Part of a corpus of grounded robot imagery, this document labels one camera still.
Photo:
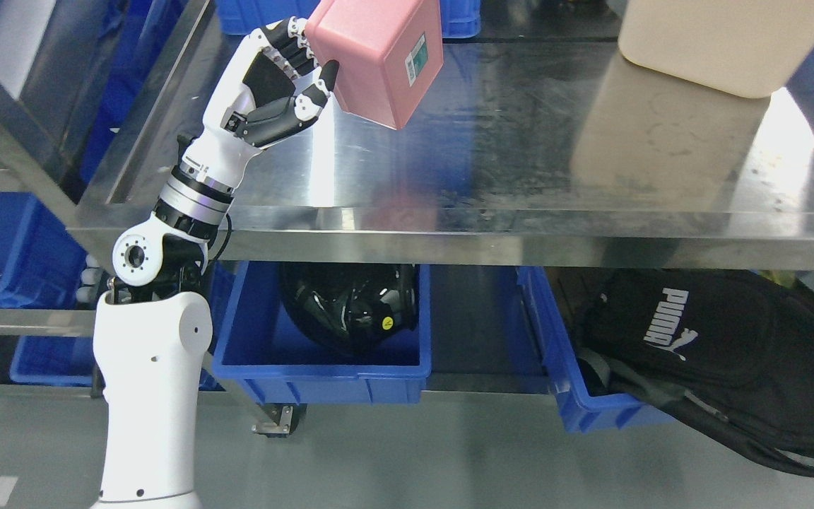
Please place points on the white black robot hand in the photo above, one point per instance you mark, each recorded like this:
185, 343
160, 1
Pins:
271, 88

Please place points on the pink plastic storage box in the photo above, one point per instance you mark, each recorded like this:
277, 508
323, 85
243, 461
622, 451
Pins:
389, 54

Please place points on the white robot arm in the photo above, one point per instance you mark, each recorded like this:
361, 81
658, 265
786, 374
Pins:
151, 333

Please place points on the beige plastic container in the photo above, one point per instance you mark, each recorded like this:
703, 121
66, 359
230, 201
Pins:
748, 49

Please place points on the blue crate on table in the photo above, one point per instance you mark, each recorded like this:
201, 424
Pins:
460, 19

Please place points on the black glossy helmet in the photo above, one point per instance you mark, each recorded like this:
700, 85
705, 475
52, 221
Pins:
350, 308

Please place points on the blue bin with helmet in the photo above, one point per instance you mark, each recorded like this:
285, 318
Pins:
260, 348

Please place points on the stainless steel table cart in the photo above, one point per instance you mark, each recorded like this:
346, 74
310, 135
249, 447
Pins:
539, 144

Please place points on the blue bin lower left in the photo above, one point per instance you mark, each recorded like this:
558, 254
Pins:
40, 268

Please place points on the blue bin with backpack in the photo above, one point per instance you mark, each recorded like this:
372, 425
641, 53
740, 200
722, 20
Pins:
580, 410

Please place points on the black Puma backpack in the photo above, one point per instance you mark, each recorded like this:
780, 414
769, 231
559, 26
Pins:
728, 353

